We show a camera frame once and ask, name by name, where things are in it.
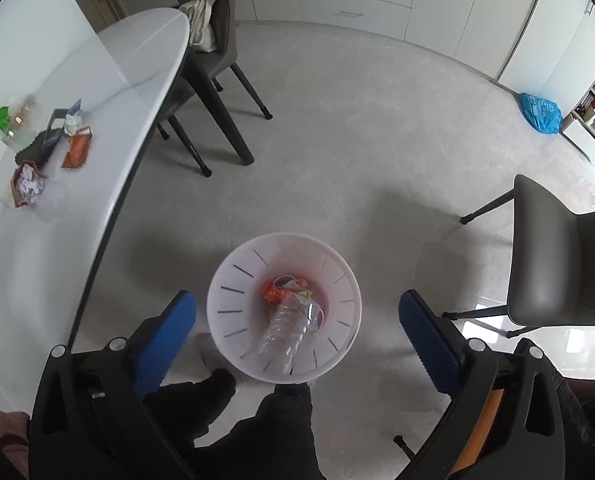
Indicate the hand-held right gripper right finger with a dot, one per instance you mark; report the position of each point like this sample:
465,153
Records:
430,345

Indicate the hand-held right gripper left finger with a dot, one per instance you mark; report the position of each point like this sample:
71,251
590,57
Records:
170,345

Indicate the pink trash bin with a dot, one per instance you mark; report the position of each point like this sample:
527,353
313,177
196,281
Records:
237,270

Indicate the red wrapper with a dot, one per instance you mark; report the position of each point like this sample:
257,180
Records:
273,291

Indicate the clear plastic bottle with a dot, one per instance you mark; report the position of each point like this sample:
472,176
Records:
290,332

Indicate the yellow wrapper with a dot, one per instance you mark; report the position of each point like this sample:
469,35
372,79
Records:
303,291

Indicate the person's left forearm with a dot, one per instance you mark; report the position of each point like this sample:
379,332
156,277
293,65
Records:
7,435

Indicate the brown paper wrapper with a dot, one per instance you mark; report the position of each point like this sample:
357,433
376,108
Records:
16,194

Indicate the grey slipper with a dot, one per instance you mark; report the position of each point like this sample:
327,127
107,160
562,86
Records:
208,352

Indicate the white printed crumpled paper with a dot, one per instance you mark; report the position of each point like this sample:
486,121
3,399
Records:
29,182

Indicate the black foam mesh sleeve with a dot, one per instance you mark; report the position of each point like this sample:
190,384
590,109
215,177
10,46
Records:
34,150

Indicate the green plastic bag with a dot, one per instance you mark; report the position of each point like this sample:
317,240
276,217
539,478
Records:
1,117

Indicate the person's left leg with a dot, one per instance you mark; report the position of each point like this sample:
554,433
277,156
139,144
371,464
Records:
197,400

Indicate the person's leg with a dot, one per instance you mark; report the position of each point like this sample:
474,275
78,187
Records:
277,435
197,400

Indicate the clear plastic bag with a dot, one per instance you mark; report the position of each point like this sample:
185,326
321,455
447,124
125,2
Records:
24,112

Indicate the clear plastic cup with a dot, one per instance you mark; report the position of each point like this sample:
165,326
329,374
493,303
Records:
52,205

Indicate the orange brown snack bag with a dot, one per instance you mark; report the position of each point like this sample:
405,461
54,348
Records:
75,152

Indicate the white crumpled tissue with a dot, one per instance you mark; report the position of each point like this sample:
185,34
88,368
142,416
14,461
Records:
73,124

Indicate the blue cardboard box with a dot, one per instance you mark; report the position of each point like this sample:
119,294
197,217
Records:
75,107

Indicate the person's right leg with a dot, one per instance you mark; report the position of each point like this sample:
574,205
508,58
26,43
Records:
277,435

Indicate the taupe chair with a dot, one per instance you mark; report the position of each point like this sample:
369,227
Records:
552,260

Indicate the dark cloth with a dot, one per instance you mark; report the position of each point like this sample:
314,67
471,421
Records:
577,400

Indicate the blue plastic bag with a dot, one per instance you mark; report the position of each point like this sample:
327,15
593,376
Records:
542,112

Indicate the beige cloth bag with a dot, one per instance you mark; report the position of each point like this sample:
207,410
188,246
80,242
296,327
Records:
200,20

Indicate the dark grey chair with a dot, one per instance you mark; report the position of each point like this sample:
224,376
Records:
217,45

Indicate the white tall cabinet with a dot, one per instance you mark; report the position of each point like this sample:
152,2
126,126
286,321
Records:
552,35

